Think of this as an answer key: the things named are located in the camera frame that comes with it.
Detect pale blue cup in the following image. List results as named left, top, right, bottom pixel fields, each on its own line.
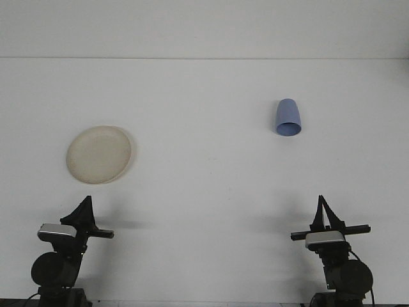
left=272, top=98, right=303, bottom=138

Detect pale round plate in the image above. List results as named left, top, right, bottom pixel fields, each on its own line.
left=66, top=125, right=137, bottom=185

